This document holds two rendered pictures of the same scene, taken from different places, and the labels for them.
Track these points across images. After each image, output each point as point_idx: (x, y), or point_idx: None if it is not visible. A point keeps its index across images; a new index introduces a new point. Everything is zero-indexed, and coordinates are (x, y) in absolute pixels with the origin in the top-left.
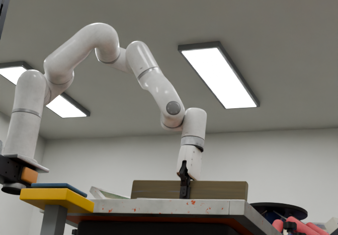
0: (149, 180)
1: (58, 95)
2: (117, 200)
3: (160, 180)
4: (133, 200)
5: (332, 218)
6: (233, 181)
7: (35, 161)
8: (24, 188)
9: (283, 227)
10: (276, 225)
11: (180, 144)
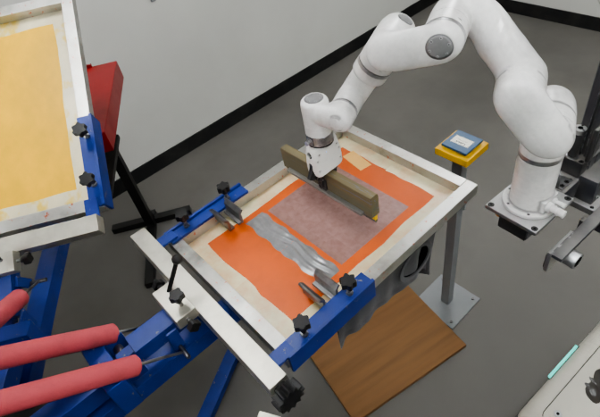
0: (361, 185)
1: (510, 129)
2: (414, 155)
3: (351, 179)
4: (404, 150)
5: (96, 215)
6: (294, 148)
7: (504, 191)
8: (486, 142)
9: (229, 189)
10: (14, 344)
11: (332, 137)
